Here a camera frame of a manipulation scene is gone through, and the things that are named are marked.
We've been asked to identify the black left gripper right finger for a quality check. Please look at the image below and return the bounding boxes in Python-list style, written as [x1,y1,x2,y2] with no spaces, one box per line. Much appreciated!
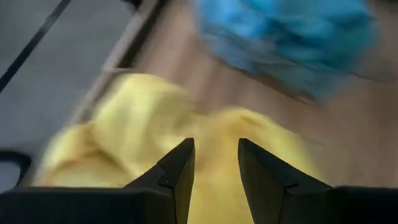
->
[237,138,334,224]

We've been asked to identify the black aluminium table frame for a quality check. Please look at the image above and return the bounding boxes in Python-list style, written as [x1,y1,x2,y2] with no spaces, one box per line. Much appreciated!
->
[116,0,165,71]

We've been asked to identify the blue microfiber towel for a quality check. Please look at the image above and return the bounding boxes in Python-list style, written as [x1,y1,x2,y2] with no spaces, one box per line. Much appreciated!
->
[192,0,379,100]

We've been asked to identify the yellow microfiber towel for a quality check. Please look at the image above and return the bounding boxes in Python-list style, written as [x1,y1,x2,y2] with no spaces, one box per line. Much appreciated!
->
[32,73,324,224]

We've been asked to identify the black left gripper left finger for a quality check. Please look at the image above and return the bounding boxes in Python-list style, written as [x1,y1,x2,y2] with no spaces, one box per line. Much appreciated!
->
[124,138,197,224]

